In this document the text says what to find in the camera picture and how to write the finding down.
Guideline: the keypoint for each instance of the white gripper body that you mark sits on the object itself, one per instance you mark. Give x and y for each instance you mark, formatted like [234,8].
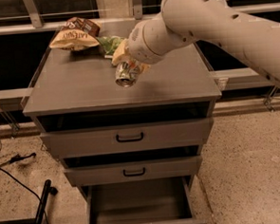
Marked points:
[137,43]

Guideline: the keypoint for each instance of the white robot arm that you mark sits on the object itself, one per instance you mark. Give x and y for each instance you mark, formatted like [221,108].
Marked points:
[254,41]

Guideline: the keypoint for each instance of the grey drawer cabinet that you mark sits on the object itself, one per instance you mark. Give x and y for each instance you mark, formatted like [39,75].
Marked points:
[75,83]

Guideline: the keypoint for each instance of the grey top drawer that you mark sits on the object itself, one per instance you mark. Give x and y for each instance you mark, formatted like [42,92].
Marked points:
[94,132]

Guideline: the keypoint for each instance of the grey drawer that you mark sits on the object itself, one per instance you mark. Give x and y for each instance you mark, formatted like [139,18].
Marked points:
[94,132]
[162,163]
[154,201]

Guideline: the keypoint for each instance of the grey middle drawer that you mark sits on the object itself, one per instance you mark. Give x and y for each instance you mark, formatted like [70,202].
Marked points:
[162,163]

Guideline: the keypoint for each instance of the grey bottom drawer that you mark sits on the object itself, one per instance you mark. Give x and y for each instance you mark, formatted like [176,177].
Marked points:
[154,201]

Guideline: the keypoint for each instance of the green snack bag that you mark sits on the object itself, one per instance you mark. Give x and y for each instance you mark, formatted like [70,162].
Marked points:
[109,45]

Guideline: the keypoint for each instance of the brown yellow chip bag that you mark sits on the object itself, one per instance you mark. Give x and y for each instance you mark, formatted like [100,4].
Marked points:
[77,34]

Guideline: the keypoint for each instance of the grey metal railing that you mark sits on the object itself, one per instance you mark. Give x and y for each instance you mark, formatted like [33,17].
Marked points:
[20,96]

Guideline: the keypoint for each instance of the black top drawer handle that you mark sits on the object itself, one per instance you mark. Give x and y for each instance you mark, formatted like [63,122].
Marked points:
[137,137]

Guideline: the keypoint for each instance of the black drawer handle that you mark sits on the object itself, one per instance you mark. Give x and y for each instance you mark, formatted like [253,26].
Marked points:
[135,173]
[137,137]

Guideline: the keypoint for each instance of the black middle drawer handle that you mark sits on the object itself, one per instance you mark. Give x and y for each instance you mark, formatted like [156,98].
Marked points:
[135,173]

